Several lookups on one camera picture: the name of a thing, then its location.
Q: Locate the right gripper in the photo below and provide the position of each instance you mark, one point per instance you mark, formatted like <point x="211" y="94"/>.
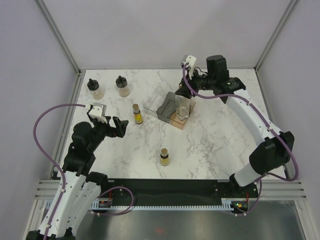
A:
<point x="184" y="89"/>

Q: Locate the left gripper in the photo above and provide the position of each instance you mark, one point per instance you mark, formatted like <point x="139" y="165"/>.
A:
<point x="118" y="131"/>

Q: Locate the tall clear bottle gold pourer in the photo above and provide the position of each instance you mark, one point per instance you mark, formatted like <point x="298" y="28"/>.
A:
<point x="182" y="107"/>

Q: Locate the tall bottle gold pourer brown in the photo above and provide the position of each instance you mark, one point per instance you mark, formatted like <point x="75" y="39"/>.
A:
<point x="191" y="104"/>

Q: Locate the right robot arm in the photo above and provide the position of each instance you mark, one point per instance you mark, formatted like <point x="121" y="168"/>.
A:
<point x="273" y="146"/>

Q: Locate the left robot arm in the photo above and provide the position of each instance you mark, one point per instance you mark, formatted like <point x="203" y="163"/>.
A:
<point x="78" y="187"/>

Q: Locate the small yellow label bottle upper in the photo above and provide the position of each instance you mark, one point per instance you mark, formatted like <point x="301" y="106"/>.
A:
<point x="137" y="114"/>

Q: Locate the small yellow label bottle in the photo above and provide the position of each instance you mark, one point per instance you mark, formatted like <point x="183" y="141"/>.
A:
<point x="137" y="114"/>
<point x="164" y="157"/>

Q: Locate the smoky grey plastic bin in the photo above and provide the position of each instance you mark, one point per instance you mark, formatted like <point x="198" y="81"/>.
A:
<point x="167" y="108"/>

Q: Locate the clear plastic bin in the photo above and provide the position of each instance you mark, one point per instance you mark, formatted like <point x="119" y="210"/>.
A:
<point x="155" y="101"/>

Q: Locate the shaker jar black cap right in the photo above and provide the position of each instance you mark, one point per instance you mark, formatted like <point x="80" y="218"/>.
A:
<point x="122" y="86"/>

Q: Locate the shaker jar black cap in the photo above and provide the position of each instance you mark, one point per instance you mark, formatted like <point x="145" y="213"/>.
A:
<point x="122" y="86"/>
<point x="95" y="89"/>

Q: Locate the shaker jar black cap left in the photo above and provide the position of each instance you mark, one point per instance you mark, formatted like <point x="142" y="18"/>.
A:
<point x="95" y="89"/>

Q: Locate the small yellow label bottle lower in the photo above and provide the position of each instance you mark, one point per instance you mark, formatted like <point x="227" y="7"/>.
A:
<point x="164" y="157"/>

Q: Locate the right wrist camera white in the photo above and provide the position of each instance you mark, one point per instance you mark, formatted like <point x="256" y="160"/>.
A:
<point x="189" y="62"/>

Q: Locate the aluminium rail left side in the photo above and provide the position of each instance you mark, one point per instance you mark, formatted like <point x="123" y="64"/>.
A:
<point x="63" y="134"/>

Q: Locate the aluminium rail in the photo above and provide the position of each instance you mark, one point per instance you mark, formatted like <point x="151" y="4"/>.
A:
<point x="272" y="190"/>
<point x="63" y="134"/>

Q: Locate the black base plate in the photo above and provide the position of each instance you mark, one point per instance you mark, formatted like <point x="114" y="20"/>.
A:
<point x="175" y="192"/>

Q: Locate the aluminium front rail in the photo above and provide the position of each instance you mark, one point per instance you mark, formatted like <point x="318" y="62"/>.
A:
<point x="272" y="190"/>

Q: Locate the white slotted cable duct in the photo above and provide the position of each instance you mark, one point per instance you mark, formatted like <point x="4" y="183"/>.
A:
<point x="225" y="205"/>

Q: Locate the right aluminium frame post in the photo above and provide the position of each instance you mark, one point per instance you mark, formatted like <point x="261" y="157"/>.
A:
<point x="276" y="33"/>

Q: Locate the aluminium frame post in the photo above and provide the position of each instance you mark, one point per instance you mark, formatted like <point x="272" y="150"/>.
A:
<point x="276" y="33"/>
<point x="57" y="34"/>

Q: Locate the left aluminium frame post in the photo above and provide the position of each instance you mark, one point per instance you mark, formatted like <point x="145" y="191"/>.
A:
<point x="57" y="34"/>

